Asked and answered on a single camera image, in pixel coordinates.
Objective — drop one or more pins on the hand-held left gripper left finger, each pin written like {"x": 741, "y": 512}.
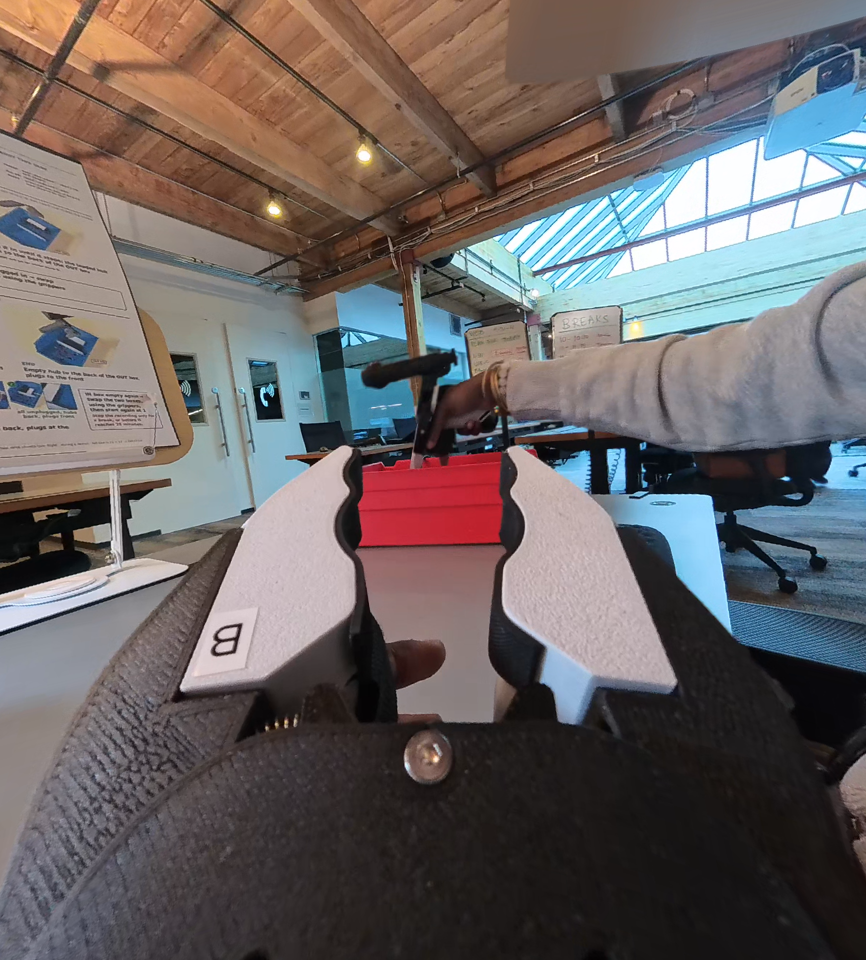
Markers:
{"x": 283, "y": 585}

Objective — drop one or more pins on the handwritten whiteboard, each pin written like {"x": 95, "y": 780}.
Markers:
{"x": 587, "y": 330}
{"x": 497, "y": 349}

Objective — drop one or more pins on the dark door window sign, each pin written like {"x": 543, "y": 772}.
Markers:
{"x": 266, "y": 394}
{"x": 187, "y": 390}

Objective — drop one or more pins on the person's left hand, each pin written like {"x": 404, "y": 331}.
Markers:
{"x": 418, "y": 660}

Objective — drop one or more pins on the wooden office desk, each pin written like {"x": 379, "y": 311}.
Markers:
{"x": 553, "y": 433}
{"x": 350, "y": 450}
{"x": 65, "y": 491}

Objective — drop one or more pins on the instruction poster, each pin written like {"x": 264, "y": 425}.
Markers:
{"x": 43, "y": 300}

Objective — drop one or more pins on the wooden pillar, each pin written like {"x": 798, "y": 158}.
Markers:
{"x": 412, "y": 315}

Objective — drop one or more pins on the white document stand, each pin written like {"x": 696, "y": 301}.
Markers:
{"x": 140, "y": 576}

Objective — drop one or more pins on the red storage bin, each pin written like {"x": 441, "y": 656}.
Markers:
{"x": 433, "y": 510}

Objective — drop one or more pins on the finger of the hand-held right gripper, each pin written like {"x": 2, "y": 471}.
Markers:
{"x": 418, "y": 459}

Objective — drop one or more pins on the ceiling spot light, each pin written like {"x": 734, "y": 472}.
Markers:
{"x": 274, "y": 206}
{"x": 363, "y": 152}

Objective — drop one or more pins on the person's right hand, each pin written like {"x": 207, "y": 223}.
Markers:
{"x": 470, "y": 405}

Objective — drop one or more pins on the white ceiling projector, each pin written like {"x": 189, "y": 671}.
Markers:
{"x": 815, "y": 112}

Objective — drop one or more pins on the glass skylight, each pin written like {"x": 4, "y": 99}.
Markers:
{"x": 703, "y": 202}

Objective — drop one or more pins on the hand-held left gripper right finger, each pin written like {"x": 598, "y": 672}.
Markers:
{"x": 590, "y": 600}

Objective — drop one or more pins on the instruction sheet on stand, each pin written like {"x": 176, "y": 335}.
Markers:
{"x": 178, "y": 397}

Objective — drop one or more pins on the brown office chair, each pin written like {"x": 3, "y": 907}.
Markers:
{"x": 748, "y": 472}

